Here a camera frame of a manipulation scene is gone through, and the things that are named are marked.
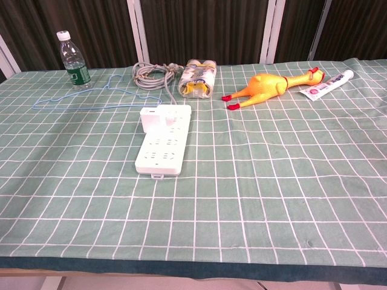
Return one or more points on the white partition post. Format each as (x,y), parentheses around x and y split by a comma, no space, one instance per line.
(9,57)
(272,30)
(139,30)
(319,30)

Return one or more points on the wrapped tissue roll pack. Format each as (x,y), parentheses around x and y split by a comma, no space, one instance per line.
(198,80)

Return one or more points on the yellow rubber chicken toy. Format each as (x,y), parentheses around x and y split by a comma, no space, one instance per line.
(264,87)

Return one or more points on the green checkered tablecloth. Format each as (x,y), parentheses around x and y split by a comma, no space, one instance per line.
(257,181)

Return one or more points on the white toothpaste tube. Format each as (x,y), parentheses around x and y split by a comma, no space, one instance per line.
(325,86)

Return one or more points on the white power strip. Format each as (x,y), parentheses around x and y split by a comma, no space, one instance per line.
(164,151)

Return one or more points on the clear plastic water bottle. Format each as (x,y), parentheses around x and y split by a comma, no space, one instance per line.
(74,60)

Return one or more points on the white charger block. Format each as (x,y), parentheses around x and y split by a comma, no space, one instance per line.
(149,120)

